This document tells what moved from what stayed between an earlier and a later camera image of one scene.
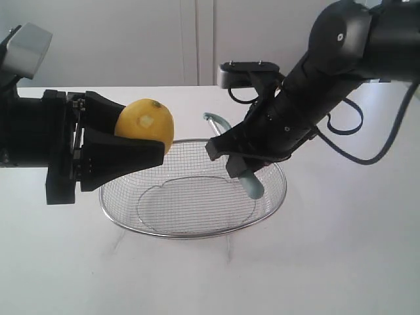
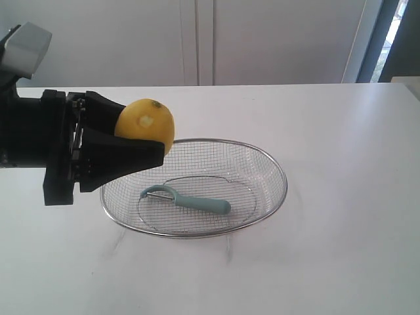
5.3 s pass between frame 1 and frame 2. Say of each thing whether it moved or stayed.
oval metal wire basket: stayed
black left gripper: stayed
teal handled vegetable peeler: moved
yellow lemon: stayed
